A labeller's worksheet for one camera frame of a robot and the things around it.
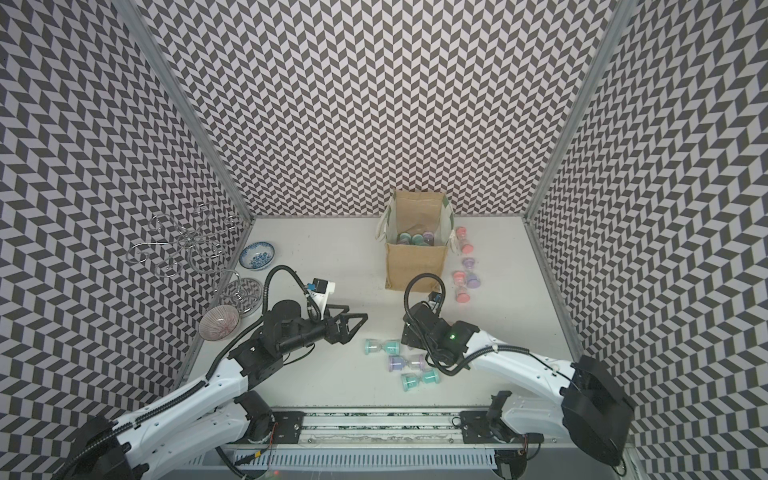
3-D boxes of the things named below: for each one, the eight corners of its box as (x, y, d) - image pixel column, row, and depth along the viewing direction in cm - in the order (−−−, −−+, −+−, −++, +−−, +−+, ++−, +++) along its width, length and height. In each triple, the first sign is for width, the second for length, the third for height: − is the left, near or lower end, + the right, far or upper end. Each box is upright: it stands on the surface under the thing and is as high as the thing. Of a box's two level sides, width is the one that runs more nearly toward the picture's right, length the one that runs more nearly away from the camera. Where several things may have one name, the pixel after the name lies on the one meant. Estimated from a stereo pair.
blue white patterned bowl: (243, 272, 106) (236, 262, 101) (252, 252, 112) (245, 241, 107) (272, 272, 106) (266, 262, 101) (279, 252, 112) (273, 241, 107)
